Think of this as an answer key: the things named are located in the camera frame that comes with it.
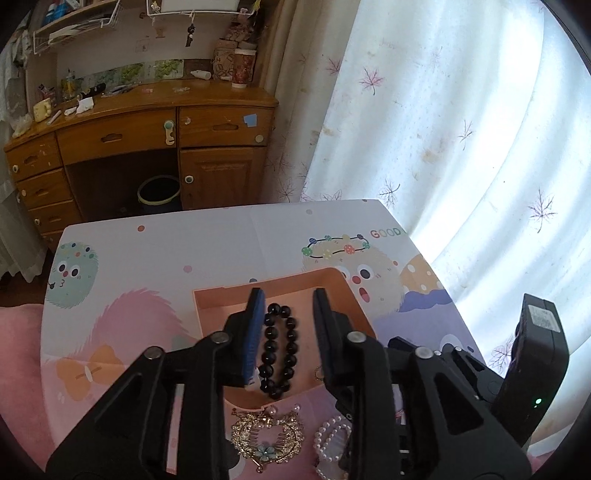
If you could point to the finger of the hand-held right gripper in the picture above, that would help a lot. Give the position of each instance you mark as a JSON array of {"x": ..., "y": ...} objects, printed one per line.
[{"x": 480, "y": 376}]

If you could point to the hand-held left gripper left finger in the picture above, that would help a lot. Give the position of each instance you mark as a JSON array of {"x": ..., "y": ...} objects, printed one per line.
[{"x": 254, "y": 341}]

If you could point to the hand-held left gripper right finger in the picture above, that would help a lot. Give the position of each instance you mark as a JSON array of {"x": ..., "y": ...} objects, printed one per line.
[{"x": 323, "y": 332}]

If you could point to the pink plastic tray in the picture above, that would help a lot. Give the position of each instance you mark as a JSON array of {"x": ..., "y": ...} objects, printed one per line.
[{"x": 217, "y": 304}]

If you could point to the ornate gold hair comb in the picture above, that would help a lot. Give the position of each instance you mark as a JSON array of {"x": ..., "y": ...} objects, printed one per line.
[{"x": 286, "y": 443}]

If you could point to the dark waste bin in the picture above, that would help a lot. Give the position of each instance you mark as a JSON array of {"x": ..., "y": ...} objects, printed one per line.
[{"x": 159, "y": 194}]

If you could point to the blue sticky note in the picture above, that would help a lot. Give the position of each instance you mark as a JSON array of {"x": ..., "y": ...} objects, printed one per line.
[{"x": 251, "y": 121}]

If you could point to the white leaf-print curtain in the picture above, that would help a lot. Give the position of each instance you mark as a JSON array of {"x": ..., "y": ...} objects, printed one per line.
[{"x": 438, "y": 138}]

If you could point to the pink blanket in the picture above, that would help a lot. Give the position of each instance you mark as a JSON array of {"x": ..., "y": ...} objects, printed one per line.
[{"x": 21, "y": 360}]

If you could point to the wooden desk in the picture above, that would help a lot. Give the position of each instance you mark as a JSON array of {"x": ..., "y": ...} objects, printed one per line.
[{"x": 120, "y": 136}]

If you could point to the small white bottle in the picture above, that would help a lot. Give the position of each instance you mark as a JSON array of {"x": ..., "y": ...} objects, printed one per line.
[{"x": 201, "y": 74}]

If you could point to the red patterned cup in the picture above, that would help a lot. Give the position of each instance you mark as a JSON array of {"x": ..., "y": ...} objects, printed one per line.
[{"x": 243, "y": 69}]

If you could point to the beige patterned bag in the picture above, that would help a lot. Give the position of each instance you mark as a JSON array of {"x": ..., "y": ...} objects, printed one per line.
[{"x": 224, "y": 62}]

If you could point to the crumpled white tissue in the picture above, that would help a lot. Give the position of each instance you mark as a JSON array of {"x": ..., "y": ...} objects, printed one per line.
[{"x": 85, "y": 105}]

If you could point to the white pen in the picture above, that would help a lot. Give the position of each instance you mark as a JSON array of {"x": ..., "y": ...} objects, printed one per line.
[{"x": 54, "y": 117}]

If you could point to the yellow mug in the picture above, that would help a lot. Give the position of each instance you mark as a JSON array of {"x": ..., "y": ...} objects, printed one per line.
[{"x": 42, "y": 110}]

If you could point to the glass jar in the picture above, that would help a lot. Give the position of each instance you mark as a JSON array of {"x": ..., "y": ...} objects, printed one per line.
[{"x": 69, "y": 87}]

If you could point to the clear plastic bag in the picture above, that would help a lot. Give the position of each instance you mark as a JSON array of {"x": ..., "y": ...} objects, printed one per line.
[{"x": 21, "y": 124}]

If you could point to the mint green wall hook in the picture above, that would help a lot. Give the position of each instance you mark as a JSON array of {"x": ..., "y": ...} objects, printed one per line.
[{"x": 169, "y": 131}]

